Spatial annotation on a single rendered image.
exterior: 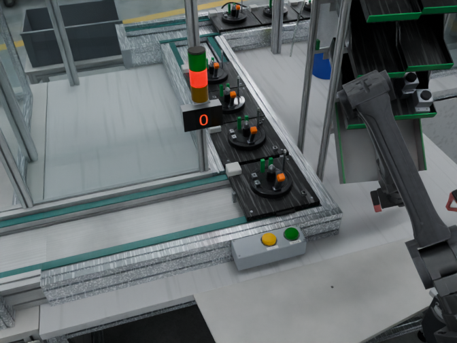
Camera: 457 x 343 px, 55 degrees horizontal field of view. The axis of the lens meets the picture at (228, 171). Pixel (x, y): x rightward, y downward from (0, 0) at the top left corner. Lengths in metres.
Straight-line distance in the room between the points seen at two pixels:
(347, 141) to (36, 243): 1.02
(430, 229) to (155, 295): 0.77
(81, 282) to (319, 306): 0.66
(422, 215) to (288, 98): 1.27
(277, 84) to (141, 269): 1.22
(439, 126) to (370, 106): 1.58
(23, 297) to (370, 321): 0.94
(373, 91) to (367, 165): 0.61
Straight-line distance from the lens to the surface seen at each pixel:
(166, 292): 1.33
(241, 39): 2.49
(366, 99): 0.90
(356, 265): 1.41
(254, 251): 1.27
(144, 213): 1.46
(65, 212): 1.50
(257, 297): 1.30
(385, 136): 0.90
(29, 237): 1.51
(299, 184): 1.46
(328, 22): 2.15
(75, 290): 1.34
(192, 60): 1.24
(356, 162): 1.47
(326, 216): 1.38
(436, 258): 0.94
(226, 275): 1.35
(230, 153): 1.57
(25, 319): 1.40
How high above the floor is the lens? 1.95
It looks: 41 degrees down
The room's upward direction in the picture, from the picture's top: 2 degrees counter-clockwise
